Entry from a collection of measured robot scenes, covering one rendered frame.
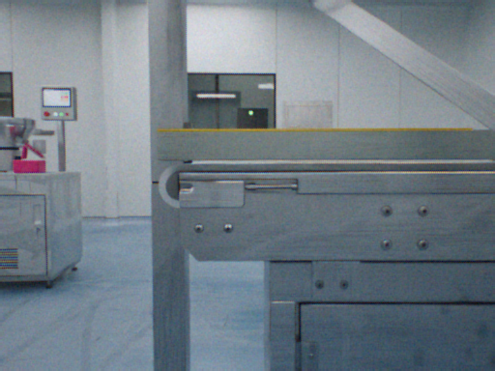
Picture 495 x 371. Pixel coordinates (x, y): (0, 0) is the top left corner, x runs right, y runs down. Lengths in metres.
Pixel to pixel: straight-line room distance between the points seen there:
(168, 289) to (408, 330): 0.42
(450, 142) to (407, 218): 0.09
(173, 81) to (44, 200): 2.29
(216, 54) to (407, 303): 5.30
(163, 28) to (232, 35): 5.01
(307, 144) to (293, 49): 5.36
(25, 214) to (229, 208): 2.62
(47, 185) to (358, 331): 2.58
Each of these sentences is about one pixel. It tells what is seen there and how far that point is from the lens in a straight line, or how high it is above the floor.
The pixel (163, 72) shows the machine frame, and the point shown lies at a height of 0.99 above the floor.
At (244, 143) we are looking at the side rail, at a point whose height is 0.86.
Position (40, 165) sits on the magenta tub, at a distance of 3.01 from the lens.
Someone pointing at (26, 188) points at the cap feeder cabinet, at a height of 0.66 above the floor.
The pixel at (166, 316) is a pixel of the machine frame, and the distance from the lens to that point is 0.80.
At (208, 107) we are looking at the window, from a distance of 5.59.
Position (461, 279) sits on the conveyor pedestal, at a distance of 0.57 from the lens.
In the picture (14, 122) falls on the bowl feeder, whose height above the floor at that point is 1.10.
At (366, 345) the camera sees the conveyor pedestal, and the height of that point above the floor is 0.61.
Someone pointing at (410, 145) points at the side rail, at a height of 0.85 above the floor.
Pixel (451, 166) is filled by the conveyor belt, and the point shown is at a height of 0.83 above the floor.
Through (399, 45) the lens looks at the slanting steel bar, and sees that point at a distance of 0.45.
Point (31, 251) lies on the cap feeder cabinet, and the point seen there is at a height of 0.26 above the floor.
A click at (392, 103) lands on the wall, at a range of 6.02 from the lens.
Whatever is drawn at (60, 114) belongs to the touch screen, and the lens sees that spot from 3.33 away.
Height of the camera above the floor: 0.84
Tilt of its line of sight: 3 degrees down
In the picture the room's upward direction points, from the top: straight up
